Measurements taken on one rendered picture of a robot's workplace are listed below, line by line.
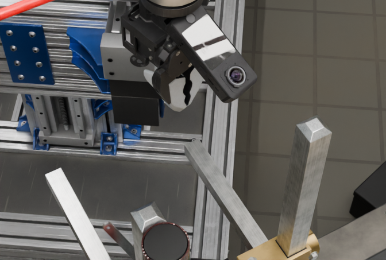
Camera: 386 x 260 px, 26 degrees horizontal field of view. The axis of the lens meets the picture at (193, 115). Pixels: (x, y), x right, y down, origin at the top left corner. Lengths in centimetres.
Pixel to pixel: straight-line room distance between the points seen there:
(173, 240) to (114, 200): 114
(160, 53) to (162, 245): 24
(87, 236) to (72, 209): 6
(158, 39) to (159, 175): 128
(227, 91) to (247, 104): 168
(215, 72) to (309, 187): 35
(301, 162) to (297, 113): 144
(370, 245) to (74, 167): 94
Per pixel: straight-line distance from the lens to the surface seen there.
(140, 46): 99
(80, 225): 139
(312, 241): 142
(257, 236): 142
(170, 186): 219
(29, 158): 227
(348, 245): 157
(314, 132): 111
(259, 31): 280
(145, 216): 106
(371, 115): 263
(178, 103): 104
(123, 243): 125
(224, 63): 93
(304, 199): 124
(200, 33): 93
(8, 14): 60
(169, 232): 105
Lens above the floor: 207
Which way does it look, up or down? 53 degrees down
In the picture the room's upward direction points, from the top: straight up
